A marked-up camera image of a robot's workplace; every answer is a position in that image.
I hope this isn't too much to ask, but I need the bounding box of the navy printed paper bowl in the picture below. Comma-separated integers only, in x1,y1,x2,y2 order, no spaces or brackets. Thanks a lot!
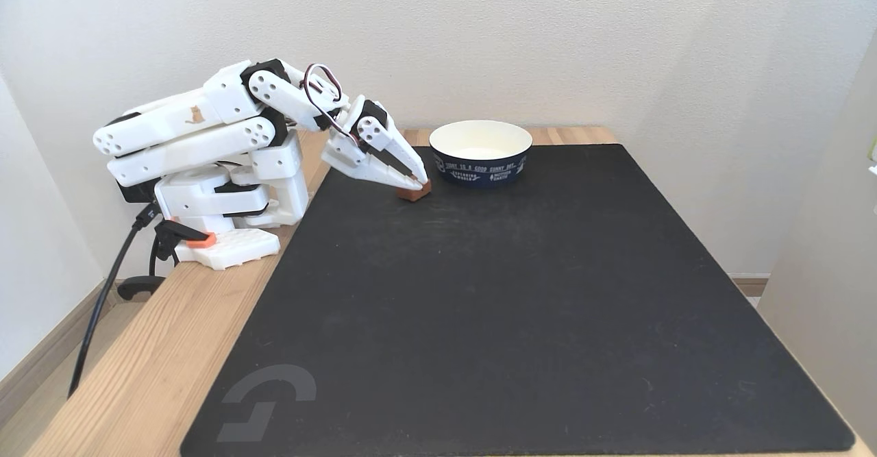
429,120,534,189

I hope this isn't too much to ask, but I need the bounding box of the black clamp with orange tip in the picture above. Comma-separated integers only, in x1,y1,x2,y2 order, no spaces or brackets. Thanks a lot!
116,219,219,301

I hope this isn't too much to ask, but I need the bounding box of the thick black power cable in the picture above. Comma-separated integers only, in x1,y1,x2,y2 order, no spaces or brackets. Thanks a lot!
67,200,162,399

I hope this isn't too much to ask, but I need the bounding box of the red black wrist servo cable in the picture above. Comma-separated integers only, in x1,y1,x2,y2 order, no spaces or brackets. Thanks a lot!
301,64,361,147

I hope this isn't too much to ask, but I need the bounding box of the black desk mat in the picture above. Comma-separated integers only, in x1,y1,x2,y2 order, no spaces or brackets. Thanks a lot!
180,143,856,456

